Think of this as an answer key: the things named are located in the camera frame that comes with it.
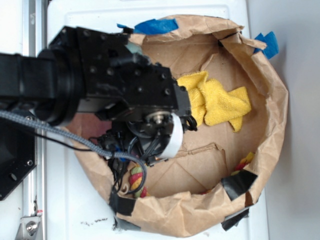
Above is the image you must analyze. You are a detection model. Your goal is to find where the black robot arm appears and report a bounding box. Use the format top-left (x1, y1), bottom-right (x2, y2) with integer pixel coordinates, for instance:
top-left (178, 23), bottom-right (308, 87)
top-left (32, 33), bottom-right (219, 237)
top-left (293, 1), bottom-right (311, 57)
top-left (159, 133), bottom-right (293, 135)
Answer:
top-left (0, 26), bottom-right (197, 166)

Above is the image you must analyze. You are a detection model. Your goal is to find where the teal microfiber cloth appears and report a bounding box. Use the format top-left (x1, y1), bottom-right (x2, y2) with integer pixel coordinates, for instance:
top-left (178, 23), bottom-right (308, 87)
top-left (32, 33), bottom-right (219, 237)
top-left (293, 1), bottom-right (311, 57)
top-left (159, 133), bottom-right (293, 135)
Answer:
top-left (126, 42), bottom-right (143, 55)

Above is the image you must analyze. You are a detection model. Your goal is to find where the blue tape strip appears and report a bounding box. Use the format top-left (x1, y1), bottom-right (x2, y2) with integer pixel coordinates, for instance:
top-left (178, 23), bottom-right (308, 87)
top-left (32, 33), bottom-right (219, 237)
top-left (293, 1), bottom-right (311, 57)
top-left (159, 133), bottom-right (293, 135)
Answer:
top-left (117, 18), bottom-right (179, 35)
top-left (253, 31), bottom-right (279, 60)

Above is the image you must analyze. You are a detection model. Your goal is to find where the blue tape right strip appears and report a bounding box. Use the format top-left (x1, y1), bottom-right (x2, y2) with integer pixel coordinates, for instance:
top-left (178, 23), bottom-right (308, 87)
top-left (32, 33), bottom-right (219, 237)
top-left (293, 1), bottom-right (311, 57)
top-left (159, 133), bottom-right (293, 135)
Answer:
top-left (253, 31), bottom-right (279, 60)

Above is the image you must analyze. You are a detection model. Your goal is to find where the multicolored twisted rope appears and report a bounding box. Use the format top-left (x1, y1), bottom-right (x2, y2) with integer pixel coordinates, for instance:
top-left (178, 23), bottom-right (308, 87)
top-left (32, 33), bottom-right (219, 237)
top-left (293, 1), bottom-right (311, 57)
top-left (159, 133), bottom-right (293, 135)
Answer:
top-left (127, 151), bottom-right (256, 198)

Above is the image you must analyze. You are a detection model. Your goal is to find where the black tape lower right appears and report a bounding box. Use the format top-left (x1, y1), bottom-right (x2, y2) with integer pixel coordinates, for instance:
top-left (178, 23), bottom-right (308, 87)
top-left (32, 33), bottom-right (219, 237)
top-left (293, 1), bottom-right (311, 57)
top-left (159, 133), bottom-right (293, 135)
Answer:
top-left (221, 170), bottom-right (258, 201)

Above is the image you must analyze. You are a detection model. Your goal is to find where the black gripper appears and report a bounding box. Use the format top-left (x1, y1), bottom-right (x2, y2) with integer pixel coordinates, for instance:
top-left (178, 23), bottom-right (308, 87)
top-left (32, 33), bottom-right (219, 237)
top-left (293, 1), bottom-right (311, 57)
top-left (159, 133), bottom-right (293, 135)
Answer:
top-left (77, 27), bottom-right (198, 167)

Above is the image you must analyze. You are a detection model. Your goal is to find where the white flat ribbon cable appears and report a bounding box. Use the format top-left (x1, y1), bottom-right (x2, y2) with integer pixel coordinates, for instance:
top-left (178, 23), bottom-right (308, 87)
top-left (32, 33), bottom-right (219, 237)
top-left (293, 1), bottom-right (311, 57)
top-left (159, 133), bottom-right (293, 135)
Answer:
top-left (158, 112), bottom-right (184, 161)

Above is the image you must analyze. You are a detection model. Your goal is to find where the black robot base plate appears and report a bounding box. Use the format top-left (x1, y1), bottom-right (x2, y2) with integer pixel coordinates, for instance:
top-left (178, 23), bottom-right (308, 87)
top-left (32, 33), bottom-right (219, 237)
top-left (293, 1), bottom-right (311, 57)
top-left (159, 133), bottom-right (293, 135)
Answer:
top-left (0, 119), bottom-right (36, 201)

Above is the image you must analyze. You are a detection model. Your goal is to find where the grey braided cable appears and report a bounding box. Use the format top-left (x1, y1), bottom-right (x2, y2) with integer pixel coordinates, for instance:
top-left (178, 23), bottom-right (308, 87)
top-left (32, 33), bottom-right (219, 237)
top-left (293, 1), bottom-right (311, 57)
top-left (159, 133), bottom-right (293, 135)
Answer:
top-left (0, 111), bottom-right (148, 195)

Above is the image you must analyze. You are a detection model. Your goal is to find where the metal corner bracket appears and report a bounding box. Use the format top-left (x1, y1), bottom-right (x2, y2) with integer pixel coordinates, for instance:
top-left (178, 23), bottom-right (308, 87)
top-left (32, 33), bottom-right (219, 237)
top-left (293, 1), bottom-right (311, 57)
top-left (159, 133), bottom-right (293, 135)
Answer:
top-left (15, 216), bottom-right (43, 240)

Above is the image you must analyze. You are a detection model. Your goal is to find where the brown paper bag bin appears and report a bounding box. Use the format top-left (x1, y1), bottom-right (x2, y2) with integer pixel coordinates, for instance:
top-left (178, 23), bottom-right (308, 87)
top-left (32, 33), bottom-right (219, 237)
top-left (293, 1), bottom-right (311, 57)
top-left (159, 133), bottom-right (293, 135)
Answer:
top-left (75, 15), bottom-right (289, 237)

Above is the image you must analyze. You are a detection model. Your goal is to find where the black tape bottom right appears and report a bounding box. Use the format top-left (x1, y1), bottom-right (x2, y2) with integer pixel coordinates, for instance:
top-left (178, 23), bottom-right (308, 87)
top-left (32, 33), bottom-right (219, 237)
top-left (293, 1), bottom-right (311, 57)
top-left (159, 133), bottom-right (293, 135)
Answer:
top-left (221, 208), bottom-right (249, 231)

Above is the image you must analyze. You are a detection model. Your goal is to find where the black tape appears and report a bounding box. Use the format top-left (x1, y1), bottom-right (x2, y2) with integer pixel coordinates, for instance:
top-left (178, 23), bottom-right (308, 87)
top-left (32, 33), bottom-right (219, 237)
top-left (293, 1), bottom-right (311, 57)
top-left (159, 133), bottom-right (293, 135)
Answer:
top-left (109, 192), bottom-right (136, 216)
top-left (221, 208), bottom-right (249, 231)
top-left (221, 170), bottom-right (258, 201)

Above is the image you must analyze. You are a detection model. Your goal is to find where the yellow microfiber cloth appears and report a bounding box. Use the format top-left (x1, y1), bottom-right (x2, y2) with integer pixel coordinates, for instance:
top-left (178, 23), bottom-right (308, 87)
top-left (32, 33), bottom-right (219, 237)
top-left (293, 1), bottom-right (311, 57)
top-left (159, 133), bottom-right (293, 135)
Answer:
top-left (177, 70), bottom-right (252, 133)

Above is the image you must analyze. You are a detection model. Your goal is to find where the blue tape top strip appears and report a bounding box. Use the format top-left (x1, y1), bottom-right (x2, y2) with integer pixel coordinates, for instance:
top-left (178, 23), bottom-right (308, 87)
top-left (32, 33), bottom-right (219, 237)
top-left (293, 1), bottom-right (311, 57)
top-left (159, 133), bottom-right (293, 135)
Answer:
top-left (117, 18), bottom-right (179, 35)

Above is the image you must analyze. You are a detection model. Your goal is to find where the black tape lower left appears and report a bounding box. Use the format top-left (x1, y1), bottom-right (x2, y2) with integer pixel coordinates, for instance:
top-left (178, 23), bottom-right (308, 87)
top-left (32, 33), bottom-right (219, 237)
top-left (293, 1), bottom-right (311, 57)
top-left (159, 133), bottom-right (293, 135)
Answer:
top-left (109, 192), bottom-right (136, 216)

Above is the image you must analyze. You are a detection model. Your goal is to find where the aluminium frame rail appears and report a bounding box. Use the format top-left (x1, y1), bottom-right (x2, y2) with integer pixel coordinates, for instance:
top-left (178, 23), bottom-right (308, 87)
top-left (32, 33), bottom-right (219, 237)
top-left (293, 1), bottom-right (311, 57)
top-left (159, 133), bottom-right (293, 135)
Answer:
top-left (22, 0), bottom-right (48, 240)

